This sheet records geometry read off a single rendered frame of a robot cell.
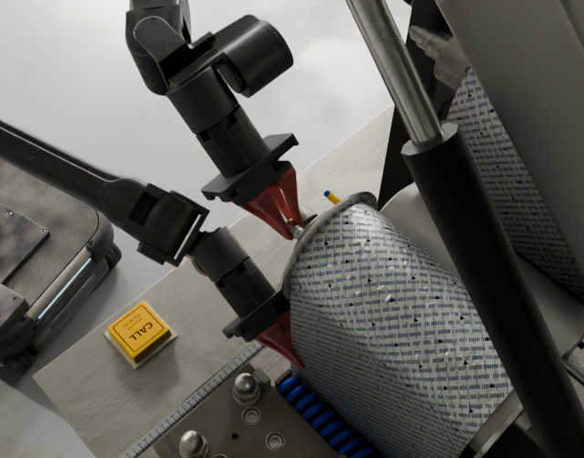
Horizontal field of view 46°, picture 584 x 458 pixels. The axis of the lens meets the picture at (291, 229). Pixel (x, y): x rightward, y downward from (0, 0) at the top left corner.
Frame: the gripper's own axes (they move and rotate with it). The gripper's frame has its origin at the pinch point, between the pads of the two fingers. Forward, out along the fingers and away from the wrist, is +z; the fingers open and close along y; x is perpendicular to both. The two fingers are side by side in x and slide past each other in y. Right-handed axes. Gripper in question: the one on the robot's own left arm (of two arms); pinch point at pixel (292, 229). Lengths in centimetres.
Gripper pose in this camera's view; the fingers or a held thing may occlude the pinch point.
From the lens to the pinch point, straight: 76.0
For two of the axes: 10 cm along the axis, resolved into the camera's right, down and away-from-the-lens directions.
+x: 4.7, 0.8, -8.8
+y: -7.1, 6.3, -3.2
